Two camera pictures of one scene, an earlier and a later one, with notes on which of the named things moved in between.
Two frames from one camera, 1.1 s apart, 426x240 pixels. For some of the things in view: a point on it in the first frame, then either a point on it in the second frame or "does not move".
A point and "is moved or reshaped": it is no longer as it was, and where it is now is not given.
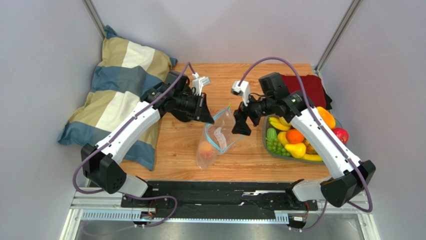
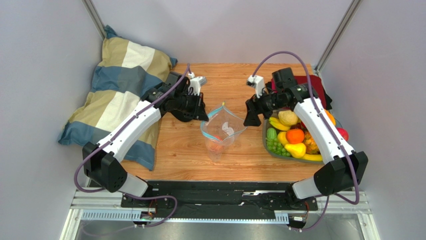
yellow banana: x=312 y=157 does not move
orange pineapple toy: x=309 y=148 does not move
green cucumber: x=271 y=133 does not move
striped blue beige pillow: x=127 y=69 does not move
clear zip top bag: x=217 y=137 is moved or reshaped
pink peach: x=206 y=150 to x=216 y=147
